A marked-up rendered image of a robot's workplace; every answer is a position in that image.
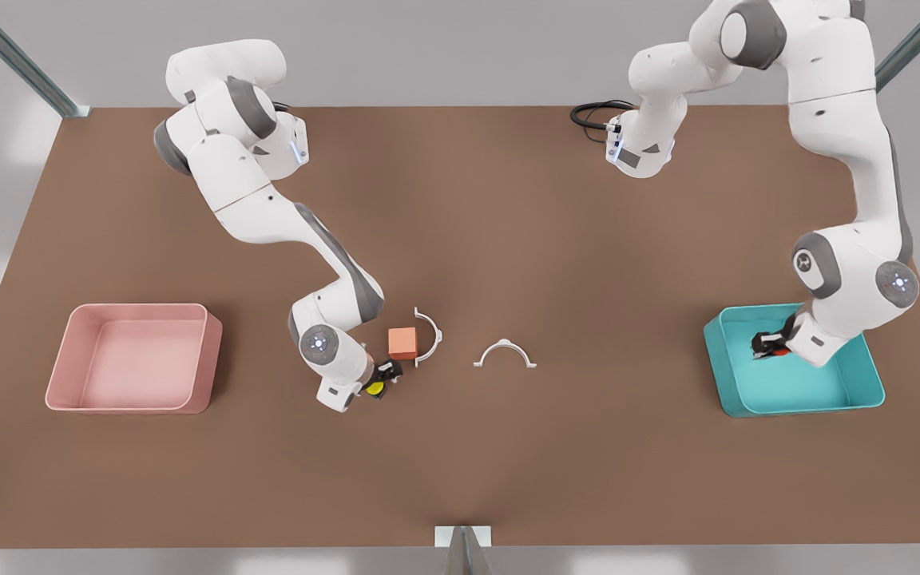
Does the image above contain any blue storage box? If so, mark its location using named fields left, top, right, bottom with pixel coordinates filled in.
left=703, top=303, right=886, bottom=418

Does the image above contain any pink storage box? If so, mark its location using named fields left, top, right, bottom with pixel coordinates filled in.
left=45, top=303, right=224, bottom=415

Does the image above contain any orange cube block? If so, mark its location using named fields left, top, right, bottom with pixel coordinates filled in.
left=387, top=326, right=419, bottom=361

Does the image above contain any white curved bracket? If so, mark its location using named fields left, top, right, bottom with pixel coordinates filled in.
left=413, top=307, right=444, bottom=367
left=474, top=339, right=538, bottom=370

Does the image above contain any black cable loop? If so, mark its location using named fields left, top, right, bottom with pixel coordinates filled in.
left=570, top=100, right=638, bottom=145

